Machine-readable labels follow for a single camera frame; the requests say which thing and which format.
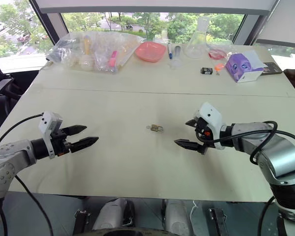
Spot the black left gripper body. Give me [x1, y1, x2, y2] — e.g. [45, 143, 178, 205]
[51, 128, 72, 158]

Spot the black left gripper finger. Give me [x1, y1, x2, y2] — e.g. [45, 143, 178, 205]
[69, 136, 99, 153]
[64, 124, 88, 137]

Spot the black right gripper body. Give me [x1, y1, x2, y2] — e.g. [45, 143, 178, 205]
[195, 118, 212, 155]

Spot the small orange clip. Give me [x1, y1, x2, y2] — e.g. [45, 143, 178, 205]
[214, 63, 225, 76]

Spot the red petri dish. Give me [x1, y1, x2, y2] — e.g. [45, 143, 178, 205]
[208, 48, 227, 60]

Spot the purple and white tissue box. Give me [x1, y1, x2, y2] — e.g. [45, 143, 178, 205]
[225, 50, 266, 84]

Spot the black office chair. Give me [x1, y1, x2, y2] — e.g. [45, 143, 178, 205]
[0, 48, 23, 141]

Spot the glass conical flask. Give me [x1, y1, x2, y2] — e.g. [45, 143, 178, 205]
[183, 15, 211, 59]

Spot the pink tube in bag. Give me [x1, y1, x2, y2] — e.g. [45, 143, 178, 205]
[109, 50, 118, 68]

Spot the pink plastic bowl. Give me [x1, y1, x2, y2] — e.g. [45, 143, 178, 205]
[134, 41, 167, 63]

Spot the clear plastic bag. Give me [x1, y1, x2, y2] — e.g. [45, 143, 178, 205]
[45, 31, 145, 75]

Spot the yellow tube in bag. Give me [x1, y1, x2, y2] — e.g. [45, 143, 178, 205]
[83, 35, 92, 55]

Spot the flat black card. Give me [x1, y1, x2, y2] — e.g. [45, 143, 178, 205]
[260, 61, 284, 75]

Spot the grey window blind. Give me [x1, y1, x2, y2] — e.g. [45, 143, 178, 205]
[36, 0, 280, 15]

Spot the white roller blind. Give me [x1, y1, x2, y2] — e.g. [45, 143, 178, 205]
[255, 0, 295, 49]

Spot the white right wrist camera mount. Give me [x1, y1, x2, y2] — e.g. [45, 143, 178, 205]
[193, 102, 225, 150]

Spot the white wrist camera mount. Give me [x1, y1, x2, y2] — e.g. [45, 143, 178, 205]
[193, 102, 225, 150]
[38, 111, 63, 159]

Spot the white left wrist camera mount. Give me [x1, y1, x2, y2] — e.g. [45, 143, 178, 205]
[38, 111, 63, 159]

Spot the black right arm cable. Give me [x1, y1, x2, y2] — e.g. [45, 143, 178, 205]
[196, 120, 279, 236]

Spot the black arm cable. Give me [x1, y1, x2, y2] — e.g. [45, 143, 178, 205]
[0, 113, 54, 236]
[196, 120, 279, 236]

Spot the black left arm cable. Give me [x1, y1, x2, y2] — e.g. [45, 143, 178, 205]
[0, 113, 54, 236]

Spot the thin white cord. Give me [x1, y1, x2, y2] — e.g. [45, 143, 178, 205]
[190, 200, 199, 222]

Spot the black metal bracket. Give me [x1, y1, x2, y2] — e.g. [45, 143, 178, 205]
[73, 208, 91, 236]
[207, 207, 228, 236]

